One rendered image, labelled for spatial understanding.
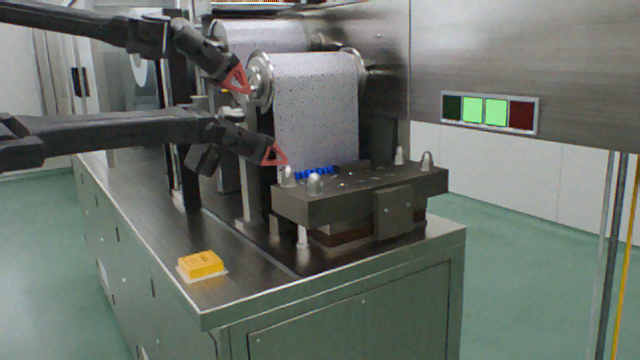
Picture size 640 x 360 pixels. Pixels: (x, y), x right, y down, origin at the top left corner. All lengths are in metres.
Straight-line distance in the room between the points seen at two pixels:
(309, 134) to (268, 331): 0.48
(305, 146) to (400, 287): 0.39
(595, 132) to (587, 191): 2.75
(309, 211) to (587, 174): 2.87
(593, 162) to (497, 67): 2.62
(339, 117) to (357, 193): 0.26
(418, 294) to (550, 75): 0.55
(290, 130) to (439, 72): 0.37
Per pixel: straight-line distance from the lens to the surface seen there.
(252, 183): 1.20
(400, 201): 1.07
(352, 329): 1.06
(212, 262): 0.98
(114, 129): 0.86
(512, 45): 1.01
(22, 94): 6.55
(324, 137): 1.18
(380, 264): 1.03
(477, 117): 1.06
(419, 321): 1.19
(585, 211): 3.71
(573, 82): 0.95
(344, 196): 1.00
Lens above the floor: 1.32
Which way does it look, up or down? 15 degrees down
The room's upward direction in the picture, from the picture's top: 2 degrees counter-clockwise
